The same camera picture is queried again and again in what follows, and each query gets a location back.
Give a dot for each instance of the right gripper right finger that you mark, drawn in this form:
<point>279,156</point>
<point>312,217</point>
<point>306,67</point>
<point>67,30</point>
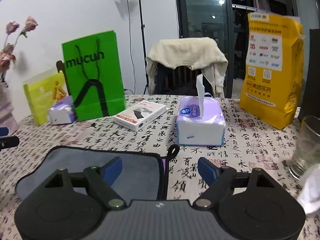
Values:
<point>249,205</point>

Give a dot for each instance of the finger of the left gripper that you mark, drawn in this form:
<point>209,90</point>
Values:
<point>7,141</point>

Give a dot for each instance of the green mucun paper bag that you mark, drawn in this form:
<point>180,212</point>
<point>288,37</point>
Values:
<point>93,75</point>

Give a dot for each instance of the pink speckled vase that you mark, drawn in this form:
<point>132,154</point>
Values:
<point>7,119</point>

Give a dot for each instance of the black sliding glass door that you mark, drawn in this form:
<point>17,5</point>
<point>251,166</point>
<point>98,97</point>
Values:
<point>226,22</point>

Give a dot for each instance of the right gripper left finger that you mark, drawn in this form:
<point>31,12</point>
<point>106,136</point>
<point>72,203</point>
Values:
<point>70,205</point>

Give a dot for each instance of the clear drinking glass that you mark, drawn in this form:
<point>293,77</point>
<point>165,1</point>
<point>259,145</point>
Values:
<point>306,153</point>

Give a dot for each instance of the white product box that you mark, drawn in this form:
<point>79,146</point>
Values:
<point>139,115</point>

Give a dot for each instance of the calligraphy print tablecloth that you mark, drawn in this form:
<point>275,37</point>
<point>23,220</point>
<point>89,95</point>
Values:
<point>248,143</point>

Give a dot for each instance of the purple tissue pack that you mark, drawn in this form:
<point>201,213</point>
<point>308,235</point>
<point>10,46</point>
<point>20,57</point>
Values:
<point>200,120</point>
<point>62,112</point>

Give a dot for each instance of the purple tissue pack left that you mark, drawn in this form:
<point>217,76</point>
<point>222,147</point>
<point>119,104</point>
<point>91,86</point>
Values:
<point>62,112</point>

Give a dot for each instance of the yellow-green paper bag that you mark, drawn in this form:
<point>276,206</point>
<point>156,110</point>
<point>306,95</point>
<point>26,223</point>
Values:
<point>43,91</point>

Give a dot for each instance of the yellow printed paper bag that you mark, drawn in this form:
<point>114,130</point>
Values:
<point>274,68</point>

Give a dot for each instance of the cream garment on chair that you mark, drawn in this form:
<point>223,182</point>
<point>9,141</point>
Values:
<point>196,53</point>

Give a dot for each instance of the purple tissue pack right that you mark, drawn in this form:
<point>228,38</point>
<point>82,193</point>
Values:
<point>200,120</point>

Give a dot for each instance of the dark wooden chair left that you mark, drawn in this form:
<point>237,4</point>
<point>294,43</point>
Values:
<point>61,68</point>

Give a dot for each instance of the dried pink roses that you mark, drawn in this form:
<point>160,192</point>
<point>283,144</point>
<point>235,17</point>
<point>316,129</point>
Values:
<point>7,51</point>

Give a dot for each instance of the dark chair behind table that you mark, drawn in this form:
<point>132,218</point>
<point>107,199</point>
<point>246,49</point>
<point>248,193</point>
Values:
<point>178,81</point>

